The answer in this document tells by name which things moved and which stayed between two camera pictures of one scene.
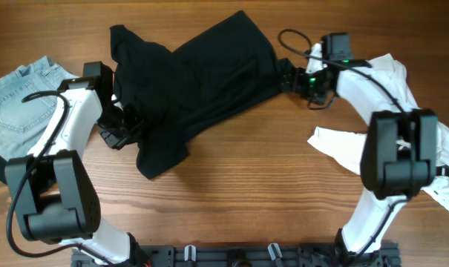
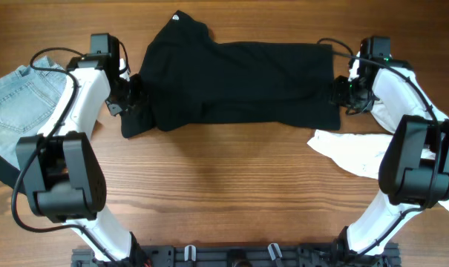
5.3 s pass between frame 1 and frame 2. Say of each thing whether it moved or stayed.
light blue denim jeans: stayed
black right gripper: moved
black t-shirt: moved
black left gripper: moved
